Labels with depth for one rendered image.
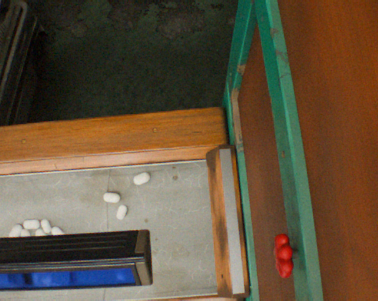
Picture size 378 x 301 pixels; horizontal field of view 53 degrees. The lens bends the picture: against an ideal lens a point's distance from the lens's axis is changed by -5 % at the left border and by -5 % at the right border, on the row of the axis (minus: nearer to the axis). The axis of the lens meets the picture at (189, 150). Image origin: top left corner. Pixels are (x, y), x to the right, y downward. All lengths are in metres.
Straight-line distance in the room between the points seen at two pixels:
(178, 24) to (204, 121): 1.08
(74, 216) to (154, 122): 0.28
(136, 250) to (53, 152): 0.48
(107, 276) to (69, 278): 0.05
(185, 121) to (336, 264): 0.64
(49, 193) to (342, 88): 0.78
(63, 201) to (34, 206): 0.07
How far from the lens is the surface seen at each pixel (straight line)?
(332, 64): 0.30
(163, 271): 0.89
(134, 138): 0.91
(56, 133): 0.96
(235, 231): 0.77
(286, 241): 0.38
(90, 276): 0.57
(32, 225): 0.94
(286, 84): 0.40
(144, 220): 0.90
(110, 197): 0.90
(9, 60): 1.63
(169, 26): 1.94
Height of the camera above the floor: 1.63
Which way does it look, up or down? 75 degrees down
